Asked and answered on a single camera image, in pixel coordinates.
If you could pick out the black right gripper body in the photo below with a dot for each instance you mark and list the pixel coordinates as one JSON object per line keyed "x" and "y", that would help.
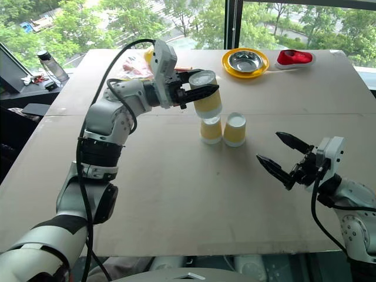
{"x": 307, "y": 171}

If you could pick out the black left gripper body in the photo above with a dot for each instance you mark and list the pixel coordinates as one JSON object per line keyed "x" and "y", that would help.
{"x": 177, "y": 88}

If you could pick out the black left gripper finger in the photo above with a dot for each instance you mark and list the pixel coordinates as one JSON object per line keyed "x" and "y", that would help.
{"x": 202, "y": 92}
{"x": 188, "y": 73}

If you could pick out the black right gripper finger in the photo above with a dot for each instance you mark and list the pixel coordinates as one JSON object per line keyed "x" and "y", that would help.
{"x": 293, "y": 142}
{"x": 274, "y": 170}

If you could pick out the yellow white paper cup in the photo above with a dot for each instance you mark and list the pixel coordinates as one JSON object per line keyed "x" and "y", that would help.
{"x": 235, "y": 132}
{"x": 208, "y": 107}
{"x": 211, "y": 132}

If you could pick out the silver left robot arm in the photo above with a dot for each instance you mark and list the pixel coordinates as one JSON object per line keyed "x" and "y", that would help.
{"x": 102, "y": 117}

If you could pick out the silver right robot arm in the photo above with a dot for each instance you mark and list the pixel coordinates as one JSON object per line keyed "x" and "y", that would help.
{"x": 352, "y": 232}

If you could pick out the white crumpled paper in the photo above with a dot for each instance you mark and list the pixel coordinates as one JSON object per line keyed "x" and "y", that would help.
{"x": 26, "y": 80}

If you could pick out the yellow round plate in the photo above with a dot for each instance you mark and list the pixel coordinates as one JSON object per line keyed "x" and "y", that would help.
{"x": 227, "y": 69}

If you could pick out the small yellow object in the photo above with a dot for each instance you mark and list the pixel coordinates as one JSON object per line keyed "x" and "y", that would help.
{"x": 147, "y": 55}

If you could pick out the red white plastic snack bag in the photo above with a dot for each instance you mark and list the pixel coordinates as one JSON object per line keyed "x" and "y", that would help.
{"x": 133, "y": 66}

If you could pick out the stainless steel bowl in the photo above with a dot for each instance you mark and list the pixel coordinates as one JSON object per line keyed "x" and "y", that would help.
{"x": 245, "y": 61}

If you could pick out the red shoe with white sole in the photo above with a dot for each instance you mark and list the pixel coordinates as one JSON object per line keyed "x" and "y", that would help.
{"x": 295, "y": 57}

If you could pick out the white rounded shape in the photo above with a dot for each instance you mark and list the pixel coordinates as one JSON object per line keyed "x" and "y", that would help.
{"x": 251, "y": 267}

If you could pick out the clear water bottle black cap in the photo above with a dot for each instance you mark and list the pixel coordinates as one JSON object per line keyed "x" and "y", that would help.
{"x": 54, "y": 67}

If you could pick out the small black device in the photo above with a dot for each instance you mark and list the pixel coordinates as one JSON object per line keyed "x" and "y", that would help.
{"x": 50, "y": 85}

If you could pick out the red small items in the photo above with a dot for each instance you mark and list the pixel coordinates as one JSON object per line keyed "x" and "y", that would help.
{"x": 39, "y": 78}

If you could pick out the dark side desk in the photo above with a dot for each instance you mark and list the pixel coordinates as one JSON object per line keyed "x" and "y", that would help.
{"x": 32, "y": 94}

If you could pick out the dark monitor panel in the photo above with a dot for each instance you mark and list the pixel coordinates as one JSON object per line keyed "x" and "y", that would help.
{"x": 11, "y": 73}

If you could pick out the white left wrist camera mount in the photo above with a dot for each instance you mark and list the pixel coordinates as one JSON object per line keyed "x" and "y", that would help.
{"x": 162, "y": 63}

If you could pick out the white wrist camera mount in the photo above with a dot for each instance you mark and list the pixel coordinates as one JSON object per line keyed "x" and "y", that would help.
{"x": 332, "y": 152}
{"x": 162, "y": 63}

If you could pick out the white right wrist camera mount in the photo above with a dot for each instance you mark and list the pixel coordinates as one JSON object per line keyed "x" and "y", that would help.
{"x": 332, "y": 152}

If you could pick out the dark window frame post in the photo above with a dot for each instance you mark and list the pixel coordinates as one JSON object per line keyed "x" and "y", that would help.
{"x": 233, "y": 26}

